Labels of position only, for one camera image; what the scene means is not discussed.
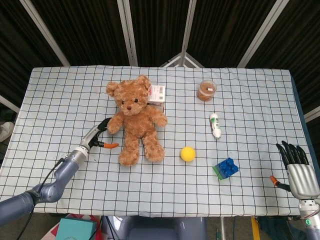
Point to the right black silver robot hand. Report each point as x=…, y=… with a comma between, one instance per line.
x=298, y=175

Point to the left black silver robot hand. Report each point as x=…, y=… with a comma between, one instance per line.
x=90, y=137

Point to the brown plush teddy bear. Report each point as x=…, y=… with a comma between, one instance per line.
x=136, y=117

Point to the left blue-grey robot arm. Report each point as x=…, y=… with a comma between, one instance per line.
x=60, y=172

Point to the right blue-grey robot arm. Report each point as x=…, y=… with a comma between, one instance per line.
x=310, y=215

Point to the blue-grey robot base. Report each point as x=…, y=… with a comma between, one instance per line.
x=155, y=228

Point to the light blue checkered tablecloth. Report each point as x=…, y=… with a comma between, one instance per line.
x=75, y=95

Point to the blue green toy brick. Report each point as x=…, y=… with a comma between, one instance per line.
x=226, y=168

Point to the white pink cardboard box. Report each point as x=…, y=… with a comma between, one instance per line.
x=158, y=93

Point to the teal box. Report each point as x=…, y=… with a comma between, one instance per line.
x=75, y=228

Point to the white green tube bottle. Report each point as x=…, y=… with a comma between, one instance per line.
x=215, y=125

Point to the yellow foam ball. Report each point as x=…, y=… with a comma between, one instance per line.
x=188, y=154

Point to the clear jar with brown contents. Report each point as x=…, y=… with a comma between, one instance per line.
x=206, y=90

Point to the white partition frame post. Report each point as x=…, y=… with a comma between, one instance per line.
x=260, y=35
x=185, y=30
x=45, y=33
x=128, y=32

